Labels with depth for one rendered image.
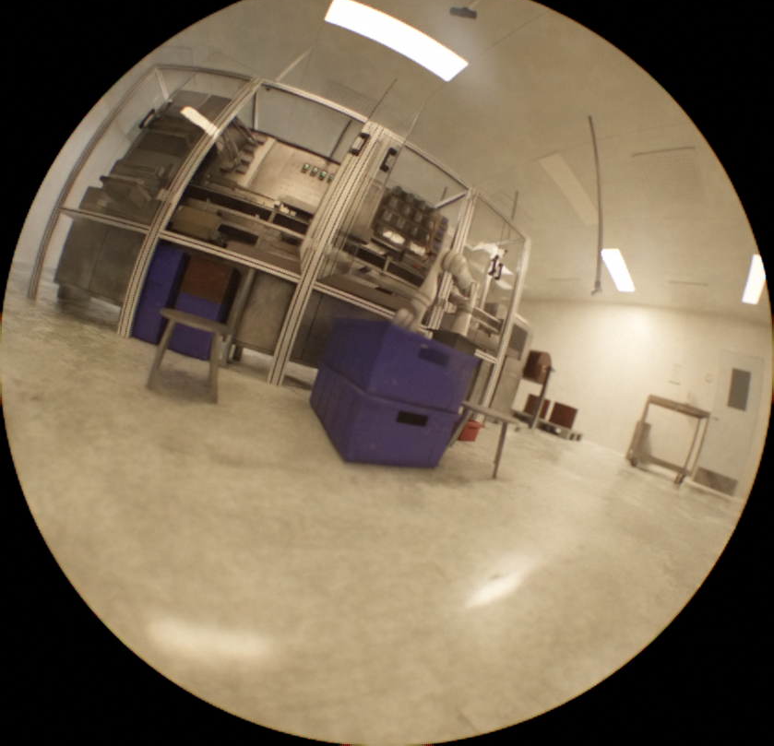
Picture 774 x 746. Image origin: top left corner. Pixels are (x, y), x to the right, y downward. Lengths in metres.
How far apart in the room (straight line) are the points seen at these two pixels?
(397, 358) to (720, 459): 5.06
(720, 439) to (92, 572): 5.48
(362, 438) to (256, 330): 1.15
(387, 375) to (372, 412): 0.12
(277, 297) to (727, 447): 5.87
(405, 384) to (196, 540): 0.66
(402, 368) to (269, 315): 1.14
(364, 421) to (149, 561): 0.64
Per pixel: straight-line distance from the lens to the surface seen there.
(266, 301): 1.74
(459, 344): 1.35
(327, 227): 1.53
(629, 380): 5.29
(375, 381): 0.75
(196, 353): 1.56
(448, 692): 0.41
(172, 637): 0.37
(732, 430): 5.29
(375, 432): 0.81
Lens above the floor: 0.34
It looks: 1 degrees down
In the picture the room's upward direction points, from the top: 18 degrees clockwise
